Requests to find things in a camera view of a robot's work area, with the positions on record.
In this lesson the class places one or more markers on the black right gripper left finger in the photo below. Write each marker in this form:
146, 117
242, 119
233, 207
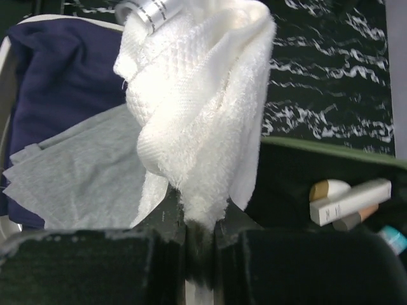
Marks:
142, 265

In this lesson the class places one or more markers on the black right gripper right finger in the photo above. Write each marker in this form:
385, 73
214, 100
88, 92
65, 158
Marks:
266, 266

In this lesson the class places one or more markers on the green hard-shell suitcase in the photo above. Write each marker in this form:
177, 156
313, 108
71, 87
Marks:
284, 180

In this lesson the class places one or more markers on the grey garment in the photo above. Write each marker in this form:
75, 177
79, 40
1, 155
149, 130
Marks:
88, 176

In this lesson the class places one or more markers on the white grey cloth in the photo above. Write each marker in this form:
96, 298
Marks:
197, 74

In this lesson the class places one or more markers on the navy blue garment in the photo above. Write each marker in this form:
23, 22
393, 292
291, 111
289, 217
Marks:
65, 76

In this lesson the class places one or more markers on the white cosmetic tube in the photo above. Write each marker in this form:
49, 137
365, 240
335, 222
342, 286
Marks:
327, 210

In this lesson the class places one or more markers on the beige cosmetic stick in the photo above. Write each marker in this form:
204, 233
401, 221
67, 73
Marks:
351, 221

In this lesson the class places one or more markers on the white round cosmetic jar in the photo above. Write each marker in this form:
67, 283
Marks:
327, 188

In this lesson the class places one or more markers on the white rectangular plastic basin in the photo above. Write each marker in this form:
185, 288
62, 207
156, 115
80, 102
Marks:
9, 92

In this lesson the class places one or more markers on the pink blue tube bottle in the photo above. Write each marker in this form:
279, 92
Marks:
394, 238

